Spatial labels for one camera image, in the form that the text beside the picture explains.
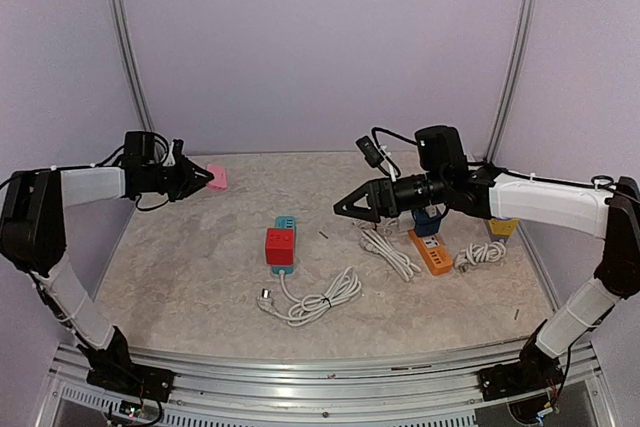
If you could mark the aluminium front frame rail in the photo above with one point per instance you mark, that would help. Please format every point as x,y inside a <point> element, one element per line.
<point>411,390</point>

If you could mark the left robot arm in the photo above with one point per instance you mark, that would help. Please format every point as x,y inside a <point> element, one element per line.
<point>33,239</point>

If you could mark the aluminium corner post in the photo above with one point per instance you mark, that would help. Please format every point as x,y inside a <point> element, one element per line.
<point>130,65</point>
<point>514,66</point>

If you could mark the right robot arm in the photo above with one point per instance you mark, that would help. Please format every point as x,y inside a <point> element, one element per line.
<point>606,209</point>

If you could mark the red cube socket adapter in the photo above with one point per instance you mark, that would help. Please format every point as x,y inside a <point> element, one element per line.
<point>279,246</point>

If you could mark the purple power strip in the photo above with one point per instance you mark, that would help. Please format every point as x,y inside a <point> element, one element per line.
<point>500,230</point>

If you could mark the blue cube adapter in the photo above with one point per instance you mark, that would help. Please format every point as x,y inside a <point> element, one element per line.
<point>426,221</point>

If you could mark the right aluminium corner post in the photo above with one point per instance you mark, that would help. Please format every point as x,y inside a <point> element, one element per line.
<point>514,66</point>

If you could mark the left aluminium corner post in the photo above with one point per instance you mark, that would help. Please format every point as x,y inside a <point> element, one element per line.
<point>130,65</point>

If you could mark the pink plug adapter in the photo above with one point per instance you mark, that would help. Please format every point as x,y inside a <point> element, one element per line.
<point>220,178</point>

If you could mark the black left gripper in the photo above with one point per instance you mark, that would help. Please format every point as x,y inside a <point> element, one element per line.
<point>187,186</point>

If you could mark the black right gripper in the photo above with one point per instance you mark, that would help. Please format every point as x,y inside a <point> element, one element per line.
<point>381,197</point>

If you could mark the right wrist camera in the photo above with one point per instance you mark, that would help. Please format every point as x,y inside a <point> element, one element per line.
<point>370,151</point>

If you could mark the orange power strip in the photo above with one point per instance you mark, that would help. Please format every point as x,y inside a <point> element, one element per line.
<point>433,252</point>

